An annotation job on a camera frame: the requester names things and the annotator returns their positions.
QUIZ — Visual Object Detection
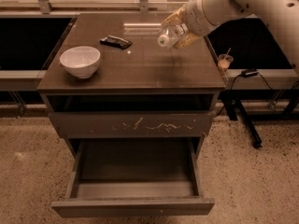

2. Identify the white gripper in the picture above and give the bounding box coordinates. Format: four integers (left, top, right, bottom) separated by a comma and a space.
161, 0, 218, 49

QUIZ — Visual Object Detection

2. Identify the clear plastic water bottle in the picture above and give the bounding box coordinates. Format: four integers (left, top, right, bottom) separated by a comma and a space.
157, 24, 188, 49

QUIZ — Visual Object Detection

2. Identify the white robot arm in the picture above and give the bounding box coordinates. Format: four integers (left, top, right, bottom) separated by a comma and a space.
162, 0, 299, 66

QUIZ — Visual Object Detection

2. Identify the dark brown drawer cabinet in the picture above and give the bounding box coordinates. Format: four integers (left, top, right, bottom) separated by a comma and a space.
38, 13, 225, 151

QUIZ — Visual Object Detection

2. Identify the scratched closed cabinet drawer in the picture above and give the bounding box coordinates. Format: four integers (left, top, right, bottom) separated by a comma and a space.
50, 112, 214, 139

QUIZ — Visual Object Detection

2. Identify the open bottom cabinet drawer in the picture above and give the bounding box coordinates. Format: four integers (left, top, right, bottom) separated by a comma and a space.
51, 138, 215, 217

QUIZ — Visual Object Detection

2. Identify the plastic cup with straw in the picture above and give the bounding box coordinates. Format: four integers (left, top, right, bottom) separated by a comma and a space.
218, 49, 234, 72

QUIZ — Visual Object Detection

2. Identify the black snack wrapper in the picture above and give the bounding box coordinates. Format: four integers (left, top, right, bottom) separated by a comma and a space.
100, 35, 132, 49

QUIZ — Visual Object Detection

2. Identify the black power adapter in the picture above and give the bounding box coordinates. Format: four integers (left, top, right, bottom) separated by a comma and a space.
241, 68, 259, 77

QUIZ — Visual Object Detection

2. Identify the black metal stand leg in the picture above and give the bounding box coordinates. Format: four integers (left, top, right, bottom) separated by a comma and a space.
220, 90, 262, 149

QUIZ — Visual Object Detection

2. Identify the white ceramic bowl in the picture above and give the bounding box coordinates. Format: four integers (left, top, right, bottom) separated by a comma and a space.
60, 46, 101, 78

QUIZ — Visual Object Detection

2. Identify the metal window railing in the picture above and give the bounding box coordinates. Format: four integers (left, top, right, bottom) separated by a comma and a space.
0, 0, 200, 20

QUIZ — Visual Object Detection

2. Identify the black power cable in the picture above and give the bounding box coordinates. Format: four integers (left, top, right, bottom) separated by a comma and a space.
216, 71, 275, 117

